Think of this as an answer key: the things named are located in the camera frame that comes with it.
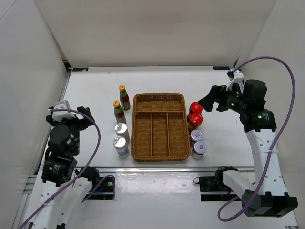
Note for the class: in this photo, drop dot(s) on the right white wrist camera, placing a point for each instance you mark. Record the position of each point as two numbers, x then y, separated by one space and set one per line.
236 78

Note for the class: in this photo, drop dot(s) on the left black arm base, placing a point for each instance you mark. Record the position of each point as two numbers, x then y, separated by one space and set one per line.
101 185

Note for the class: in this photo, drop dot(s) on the brown wicker divided basket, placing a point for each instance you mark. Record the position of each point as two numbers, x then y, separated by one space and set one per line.
159 128

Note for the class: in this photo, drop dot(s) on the front aluminium rail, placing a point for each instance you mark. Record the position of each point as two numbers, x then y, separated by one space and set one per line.
154 169

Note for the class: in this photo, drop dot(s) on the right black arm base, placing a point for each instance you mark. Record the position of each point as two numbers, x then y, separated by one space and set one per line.
212 188

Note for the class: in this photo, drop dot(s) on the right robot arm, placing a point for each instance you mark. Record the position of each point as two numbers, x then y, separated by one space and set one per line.
268 197

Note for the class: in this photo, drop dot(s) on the aluminium rail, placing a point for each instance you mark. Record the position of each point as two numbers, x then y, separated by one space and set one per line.
41 162
154 169

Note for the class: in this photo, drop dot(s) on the white-lid sauce jar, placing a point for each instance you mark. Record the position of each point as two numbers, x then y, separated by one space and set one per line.
195 136
198 150

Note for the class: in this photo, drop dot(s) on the left aluminium rail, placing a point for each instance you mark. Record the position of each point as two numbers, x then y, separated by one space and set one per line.
41 162

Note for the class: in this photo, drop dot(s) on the green sauce bottle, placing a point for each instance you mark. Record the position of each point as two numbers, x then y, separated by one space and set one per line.
118 112
124 98

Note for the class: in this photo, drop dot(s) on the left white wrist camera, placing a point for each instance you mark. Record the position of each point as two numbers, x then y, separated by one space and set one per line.
60 115

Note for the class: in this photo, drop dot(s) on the red-lid sauce jar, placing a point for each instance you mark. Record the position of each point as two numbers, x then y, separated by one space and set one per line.
195 108
194 121

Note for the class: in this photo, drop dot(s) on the silver-capped seasoning shaker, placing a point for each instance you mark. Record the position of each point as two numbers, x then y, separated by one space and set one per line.
121 146
121 129

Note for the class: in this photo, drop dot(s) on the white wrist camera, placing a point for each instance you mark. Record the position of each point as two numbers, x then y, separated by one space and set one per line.
60 115
236 78

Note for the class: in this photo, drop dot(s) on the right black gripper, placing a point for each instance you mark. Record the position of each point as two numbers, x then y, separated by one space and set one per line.
217 93

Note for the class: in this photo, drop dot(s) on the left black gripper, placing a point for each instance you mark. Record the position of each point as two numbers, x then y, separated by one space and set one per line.
84 123

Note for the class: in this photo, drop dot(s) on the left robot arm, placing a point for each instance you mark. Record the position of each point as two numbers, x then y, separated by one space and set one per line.
60 161

